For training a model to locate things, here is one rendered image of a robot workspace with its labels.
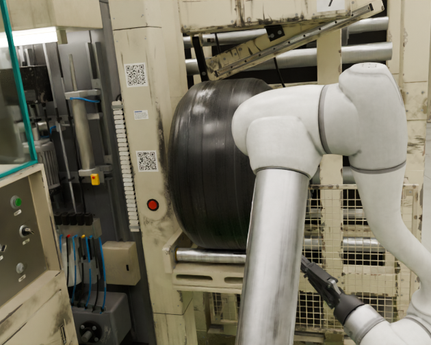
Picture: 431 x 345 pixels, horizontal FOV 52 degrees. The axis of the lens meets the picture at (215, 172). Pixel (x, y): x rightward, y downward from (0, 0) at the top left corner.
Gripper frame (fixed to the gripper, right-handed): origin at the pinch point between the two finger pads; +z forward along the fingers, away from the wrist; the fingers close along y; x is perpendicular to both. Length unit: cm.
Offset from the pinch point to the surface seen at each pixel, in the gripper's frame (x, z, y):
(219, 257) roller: -13.6, 26.2, 15.7
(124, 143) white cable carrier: -20, 68, -13
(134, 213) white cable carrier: -29, 59, 10
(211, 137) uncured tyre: -2.0, 33.9, -25.1
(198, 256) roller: -19.0, 31.2, 15.6
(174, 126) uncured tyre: -8, 47, -25
